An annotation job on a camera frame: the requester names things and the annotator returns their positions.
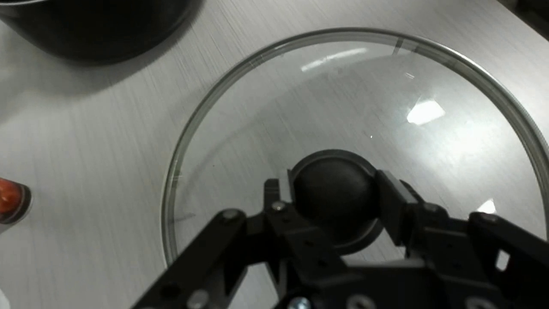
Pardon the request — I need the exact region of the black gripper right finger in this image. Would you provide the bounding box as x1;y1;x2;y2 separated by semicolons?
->
373;169;549;309

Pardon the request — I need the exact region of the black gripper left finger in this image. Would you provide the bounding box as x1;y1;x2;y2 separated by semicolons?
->
131;168;344;309

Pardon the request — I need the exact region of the glass lid with black knob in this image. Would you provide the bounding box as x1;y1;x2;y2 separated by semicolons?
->
159;25;549;309

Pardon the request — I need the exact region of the black cooking pot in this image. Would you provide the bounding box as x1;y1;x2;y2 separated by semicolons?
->
0;0;202;65

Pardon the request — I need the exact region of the small bottle with red cap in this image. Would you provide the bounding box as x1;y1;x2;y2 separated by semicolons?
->
0;176;34;226

